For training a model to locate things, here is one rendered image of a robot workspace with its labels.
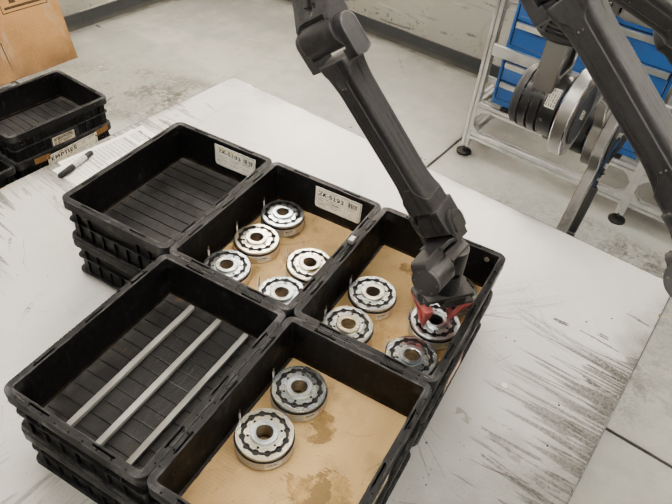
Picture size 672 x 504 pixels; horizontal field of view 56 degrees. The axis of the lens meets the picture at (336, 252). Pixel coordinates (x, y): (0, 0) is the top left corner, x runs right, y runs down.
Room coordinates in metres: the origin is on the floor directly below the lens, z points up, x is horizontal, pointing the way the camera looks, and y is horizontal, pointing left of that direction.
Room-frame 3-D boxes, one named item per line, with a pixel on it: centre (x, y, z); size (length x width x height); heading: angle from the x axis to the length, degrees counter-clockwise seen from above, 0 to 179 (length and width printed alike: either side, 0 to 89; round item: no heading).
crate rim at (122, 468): (0.68, 0.29, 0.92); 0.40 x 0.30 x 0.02; 155
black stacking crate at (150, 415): (0.68, 0.29, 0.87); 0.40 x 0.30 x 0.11; 155
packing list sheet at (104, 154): (1.53, 0.67, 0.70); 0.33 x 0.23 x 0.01; 147
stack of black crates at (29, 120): (1.96, 1.13, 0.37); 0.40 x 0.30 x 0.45; 147
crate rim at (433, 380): (0.91, -0.15, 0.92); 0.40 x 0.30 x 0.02; 155
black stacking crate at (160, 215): (1.17, 0.39, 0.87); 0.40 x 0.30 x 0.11; 155
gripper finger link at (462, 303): (0.89, -0.23, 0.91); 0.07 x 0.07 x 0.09; 24
